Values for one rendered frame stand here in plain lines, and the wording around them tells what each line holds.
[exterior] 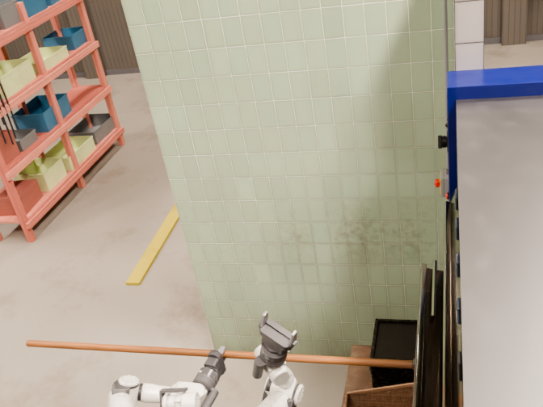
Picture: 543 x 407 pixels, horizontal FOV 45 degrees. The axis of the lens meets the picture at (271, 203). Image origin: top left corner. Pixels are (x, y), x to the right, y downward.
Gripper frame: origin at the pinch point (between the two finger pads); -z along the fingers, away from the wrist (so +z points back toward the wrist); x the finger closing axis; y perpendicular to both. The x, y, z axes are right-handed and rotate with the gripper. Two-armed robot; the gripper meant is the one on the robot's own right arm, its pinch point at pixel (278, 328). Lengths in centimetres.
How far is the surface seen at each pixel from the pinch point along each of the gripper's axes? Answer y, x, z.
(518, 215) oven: 35, -43, -55
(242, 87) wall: 127, 106, 43
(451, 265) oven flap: 49, -33, -8
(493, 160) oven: 60, -29, -46
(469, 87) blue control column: 99, -7, -36
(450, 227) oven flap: 69, -25, -2
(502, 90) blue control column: 104, -17, -37
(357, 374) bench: 71, -16, 128
